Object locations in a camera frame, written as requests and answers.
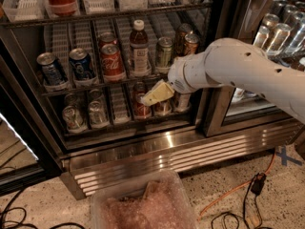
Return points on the orange brown can behind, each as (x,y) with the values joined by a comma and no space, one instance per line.
(180,33)

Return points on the blue pepsi can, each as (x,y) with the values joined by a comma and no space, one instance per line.
(51,69)
(80,61)

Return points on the clear plastic bin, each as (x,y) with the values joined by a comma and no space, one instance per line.
(153,201)

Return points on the brown tea bottle white cap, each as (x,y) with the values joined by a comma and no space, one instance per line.
(139,44)

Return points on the orange brown can front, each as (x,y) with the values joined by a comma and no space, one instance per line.
(191,43)

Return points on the silver can bottom left front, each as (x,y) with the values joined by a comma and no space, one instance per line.
(74,120)

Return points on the black power adapter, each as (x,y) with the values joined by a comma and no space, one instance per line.
(258,184)

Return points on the silver can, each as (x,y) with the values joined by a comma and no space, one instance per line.
(97,115)
(74,120)
(71,100)
(96,95)

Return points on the blue pepsi can left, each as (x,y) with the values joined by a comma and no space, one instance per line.
(51,69)

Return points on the steel fridge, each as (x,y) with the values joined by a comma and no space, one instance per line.
(100,157)

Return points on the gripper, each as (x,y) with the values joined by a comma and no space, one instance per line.
(180,74)

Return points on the red cola can front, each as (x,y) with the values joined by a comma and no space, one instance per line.
(113,69)

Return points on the orange brown can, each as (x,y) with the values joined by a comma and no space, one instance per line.
(191,43)
(180,33)

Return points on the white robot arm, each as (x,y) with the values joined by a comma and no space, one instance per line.
(230,62)

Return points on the glass fridge door right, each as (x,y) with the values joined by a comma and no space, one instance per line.
(239,19)

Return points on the red can bottom front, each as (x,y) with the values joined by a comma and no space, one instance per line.
(140,110)

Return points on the green soda can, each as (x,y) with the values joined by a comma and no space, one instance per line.
(163,54)

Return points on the silver can bottom left behind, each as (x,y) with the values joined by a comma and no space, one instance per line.
(71,100)

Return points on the red can bottom behind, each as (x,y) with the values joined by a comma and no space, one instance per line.
(139,88)

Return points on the red cola can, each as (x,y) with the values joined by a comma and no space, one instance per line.
(113,69)
(106,38)

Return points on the red cola can behind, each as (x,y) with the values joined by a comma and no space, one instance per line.
(106,38)

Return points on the blue pepsi can right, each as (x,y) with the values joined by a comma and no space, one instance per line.
(80,61)

